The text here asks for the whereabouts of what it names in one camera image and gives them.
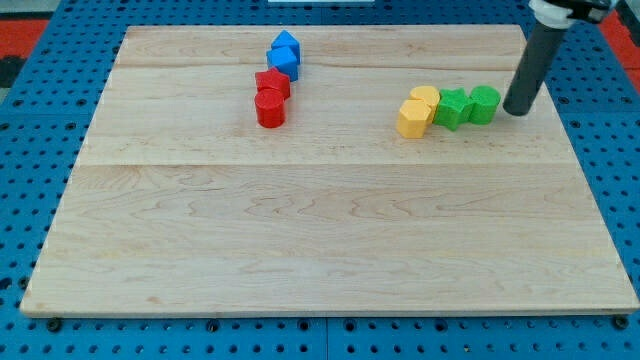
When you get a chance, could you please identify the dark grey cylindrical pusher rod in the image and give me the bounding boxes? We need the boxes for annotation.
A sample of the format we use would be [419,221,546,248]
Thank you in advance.
[503,21,566,116]

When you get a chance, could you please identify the white and black rod mount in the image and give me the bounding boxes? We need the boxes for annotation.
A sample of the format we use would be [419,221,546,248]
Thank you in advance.
[528,0,620,30]

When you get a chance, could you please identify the green cylinder block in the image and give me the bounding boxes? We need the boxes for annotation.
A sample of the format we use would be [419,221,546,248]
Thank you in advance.
[469,85,501,125]

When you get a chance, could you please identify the green star block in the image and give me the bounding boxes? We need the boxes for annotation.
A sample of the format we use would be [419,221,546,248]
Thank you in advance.
[433,88,474,131]

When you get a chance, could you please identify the yellow heart block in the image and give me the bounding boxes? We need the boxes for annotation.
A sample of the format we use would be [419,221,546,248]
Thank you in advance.
[409,85,441,123]

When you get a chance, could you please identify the yellow hexagon block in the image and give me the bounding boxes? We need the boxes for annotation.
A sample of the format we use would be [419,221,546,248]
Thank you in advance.
[396,99,432,139]

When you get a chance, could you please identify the blue cube block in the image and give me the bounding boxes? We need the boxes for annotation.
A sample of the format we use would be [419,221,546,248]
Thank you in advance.
[266,47,299,82]

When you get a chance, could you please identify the blue triangular prism block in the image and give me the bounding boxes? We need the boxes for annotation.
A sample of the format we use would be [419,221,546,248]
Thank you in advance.
[271,30,301,64]

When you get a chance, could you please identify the red star block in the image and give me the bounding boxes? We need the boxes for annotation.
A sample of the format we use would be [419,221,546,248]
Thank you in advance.
[254,67,291,100]

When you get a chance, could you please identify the red cylinder block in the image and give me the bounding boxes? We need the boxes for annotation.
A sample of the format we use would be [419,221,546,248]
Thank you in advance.
[254,88,286,128]

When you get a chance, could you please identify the light wooden board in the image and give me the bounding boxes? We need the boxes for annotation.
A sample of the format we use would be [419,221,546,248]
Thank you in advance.
[20,25,639,318]

